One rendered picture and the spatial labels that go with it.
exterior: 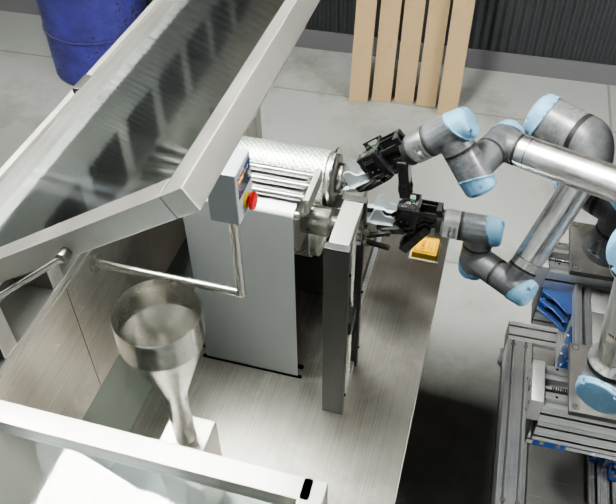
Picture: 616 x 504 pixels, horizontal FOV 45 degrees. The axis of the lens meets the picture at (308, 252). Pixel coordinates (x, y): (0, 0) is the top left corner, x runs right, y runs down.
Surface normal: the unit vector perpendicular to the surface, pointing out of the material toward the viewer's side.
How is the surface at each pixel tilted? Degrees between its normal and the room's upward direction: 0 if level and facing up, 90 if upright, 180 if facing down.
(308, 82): 0
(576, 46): 90
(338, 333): 90
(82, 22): 90
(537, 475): 0
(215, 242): 90
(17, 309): 0
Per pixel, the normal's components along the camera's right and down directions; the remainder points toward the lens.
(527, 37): -0.25, 0.69
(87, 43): 0.01, 0.71
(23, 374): 0.96, 0.18
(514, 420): -0.01, -0.71
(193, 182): 0.80, -0.23
